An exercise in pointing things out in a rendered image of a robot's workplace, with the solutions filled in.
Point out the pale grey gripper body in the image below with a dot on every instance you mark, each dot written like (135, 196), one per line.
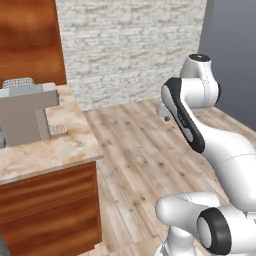
(162, 111)

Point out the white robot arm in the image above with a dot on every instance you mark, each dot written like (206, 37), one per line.
(230, 156)

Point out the grey coffee machine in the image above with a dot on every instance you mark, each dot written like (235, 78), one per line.
(23, 110)

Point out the brown wooden base cupboard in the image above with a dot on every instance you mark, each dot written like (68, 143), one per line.
(50, 210)

